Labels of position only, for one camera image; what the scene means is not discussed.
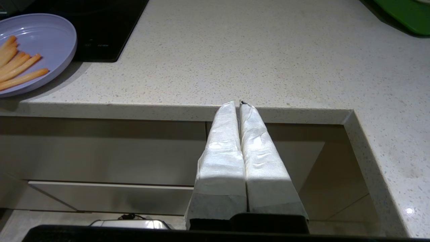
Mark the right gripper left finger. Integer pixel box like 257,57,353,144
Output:
184,101,248,231

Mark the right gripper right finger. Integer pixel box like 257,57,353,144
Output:
239,100,310,234

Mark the lavender plate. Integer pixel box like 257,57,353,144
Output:
0,13,78,98

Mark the beige cabinet drawer front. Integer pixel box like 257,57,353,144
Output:
28,180,194,216
0,116,207,187

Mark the black induction cooktop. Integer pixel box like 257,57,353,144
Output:
20,0,150,63

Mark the orange french fry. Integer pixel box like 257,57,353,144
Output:
0,51,27,76
0,35,17,51
0,68,50,91
0,53,42,83
0,45,18,68

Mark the green cutting board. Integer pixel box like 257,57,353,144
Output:
372,0,430,37

